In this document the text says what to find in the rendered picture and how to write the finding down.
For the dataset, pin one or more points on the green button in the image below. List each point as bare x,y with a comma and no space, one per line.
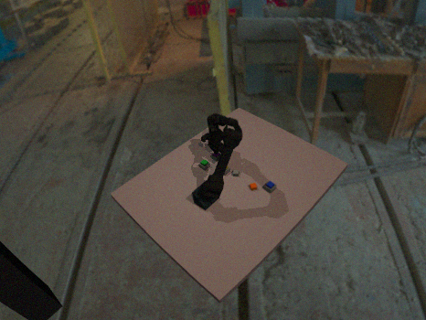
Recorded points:
204,164

